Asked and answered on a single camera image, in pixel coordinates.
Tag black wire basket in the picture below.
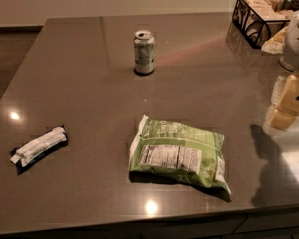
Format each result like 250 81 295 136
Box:
232 0 292 49

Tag green jalapeno chip bag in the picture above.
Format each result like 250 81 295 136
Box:
129 115 231 193

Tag white packets in basket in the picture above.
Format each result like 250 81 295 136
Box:
242 0 292 38

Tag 7up soda can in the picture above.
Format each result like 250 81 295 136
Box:
133 30 155 75

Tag white and blue snack bar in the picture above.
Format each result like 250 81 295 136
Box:
10 125 68 175

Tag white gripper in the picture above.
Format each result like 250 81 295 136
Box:
266 11 299 131

